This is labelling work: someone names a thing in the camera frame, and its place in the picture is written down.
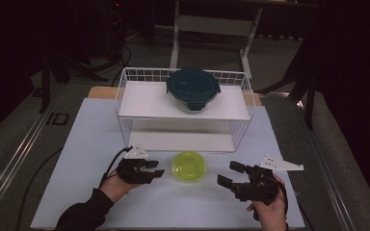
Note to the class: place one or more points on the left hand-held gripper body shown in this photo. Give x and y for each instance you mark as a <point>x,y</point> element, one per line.
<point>131,170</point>

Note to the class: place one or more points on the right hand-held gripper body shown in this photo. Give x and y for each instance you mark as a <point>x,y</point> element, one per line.
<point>260,184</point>

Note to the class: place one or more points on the translucent green bowl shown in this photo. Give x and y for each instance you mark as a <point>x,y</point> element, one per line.
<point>189,166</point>

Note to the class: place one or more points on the glass container with teal lid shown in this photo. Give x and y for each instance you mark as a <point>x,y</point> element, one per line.
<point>192,85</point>

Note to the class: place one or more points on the person's left hand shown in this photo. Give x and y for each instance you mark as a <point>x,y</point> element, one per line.
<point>115,189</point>

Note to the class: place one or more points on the person's right hand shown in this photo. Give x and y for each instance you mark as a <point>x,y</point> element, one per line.
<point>271,215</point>

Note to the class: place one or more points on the pale blue table mat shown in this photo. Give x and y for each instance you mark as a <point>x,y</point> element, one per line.
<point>173,199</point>

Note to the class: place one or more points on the black metal stand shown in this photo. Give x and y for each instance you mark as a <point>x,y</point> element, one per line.
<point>46,83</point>
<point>308,96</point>

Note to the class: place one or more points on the metal floor rail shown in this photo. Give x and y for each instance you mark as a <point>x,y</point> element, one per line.
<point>324,166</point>
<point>16,160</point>

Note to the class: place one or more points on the white metal desk frame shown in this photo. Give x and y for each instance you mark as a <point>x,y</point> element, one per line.
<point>213,25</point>

